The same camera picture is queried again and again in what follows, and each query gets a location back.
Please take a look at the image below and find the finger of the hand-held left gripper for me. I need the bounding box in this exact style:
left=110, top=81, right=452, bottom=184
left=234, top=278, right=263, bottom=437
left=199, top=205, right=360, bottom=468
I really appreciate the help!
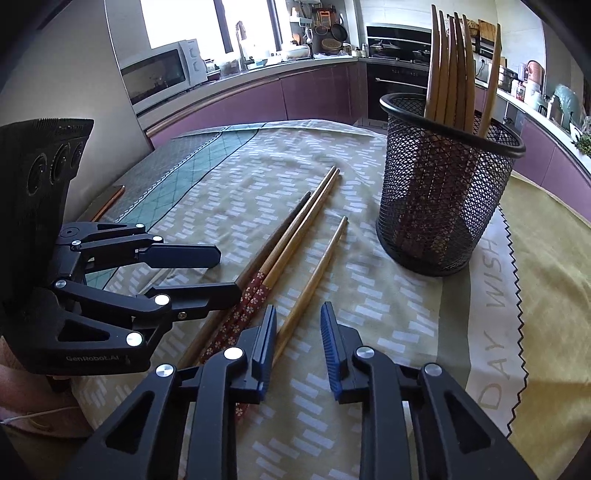
left=55, top=222, right=222, bottom=279
left=44, top=278, right=243, bottom=349

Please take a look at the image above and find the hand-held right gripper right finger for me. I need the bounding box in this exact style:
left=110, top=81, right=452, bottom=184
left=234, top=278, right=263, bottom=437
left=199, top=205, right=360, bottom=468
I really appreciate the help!
left=320, top=301, right=539, bottom=480

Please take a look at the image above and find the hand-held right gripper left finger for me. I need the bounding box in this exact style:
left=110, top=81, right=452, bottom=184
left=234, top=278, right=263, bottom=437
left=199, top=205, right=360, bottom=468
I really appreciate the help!
left=60, top=305, right=278, bottom=480

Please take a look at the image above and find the black mesh holder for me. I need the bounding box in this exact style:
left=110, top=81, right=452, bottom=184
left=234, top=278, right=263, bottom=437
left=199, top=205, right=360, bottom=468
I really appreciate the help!
left=376, top=92, right=527, bottom=278

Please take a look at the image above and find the bunch of wooden chopsticks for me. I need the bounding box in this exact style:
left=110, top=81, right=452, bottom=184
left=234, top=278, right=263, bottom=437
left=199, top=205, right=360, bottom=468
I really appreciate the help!
left=406, top=4, right=504, bottom=259

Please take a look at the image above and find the person's left forearm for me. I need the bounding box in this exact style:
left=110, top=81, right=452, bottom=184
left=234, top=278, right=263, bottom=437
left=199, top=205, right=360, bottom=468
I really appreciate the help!
left=0, top=362, right=95, bottom=437

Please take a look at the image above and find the patchwork printed tablecloth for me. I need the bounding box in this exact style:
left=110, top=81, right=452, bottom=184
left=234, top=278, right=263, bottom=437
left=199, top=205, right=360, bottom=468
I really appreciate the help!
left=69, top=119, right=591, bottom=480

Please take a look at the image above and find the dark phone brown edge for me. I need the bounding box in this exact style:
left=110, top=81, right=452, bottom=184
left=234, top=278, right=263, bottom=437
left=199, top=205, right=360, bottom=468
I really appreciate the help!
left=90, top=185, right=126, bottom=222

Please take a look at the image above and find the pink base cabinet run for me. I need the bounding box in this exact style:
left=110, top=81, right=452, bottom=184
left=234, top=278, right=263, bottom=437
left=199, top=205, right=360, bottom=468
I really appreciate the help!
left=508, top=115, right=591, bottom=195
left=148, top=62, right=368, bottom=148

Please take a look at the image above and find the white microwave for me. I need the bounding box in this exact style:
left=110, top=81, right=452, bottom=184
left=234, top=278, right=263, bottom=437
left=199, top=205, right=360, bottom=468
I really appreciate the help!
left=119, top=39, right=208, bottom=116

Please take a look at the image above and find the white kitchen countertop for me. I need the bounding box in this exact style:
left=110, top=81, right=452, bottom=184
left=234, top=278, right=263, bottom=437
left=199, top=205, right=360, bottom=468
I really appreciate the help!
left=131, top=48, right=591, bottom=171

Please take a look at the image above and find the steel faucet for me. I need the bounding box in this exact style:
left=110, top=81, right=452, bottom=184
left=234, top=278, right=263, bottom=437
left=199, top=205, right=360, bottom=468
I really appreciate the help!
left=235, top=21, right=247, bottom=72

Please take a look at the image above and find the kitchen window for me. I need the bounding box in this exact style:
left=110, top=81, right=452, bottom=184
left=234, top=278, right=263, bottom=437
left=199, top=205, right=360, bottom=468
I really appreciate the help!
left=139, top=0, right=296, bottom=61

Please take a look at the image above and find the black built-in oven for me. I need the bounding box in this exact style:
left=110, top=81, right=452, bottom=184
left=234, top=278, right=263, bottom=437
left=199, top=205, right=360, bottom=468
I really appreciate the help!
left=366, top=64, right=430, bottom=123

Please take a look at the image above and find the black range hood stove unit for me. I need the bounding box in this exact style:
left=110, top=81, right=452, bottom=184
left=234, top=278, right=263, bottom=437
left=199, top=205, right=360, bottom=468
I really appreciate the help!
left=366, top=25, right=432, bottom=63

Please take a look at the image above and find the teal kitchen appliance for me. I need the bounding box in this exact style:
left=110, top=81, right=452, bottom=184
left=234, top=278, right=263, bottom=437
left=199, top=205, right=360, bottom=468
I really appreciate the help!
left=551, top=84, right=583, bottom=127

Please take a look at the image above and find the pink thermos jug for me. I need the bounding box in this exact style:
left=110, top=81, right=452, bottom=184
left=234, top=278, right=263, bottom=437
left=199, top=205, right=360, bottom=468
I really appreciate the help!
left=526, top=60, right=548, bottom=88

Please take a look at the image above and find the black wall rack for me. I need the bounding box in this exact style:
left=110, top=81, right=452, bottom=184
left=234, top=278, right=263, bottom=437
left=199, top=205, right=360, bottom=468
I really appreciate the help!
left=466, top=18, right=502, bottom=56

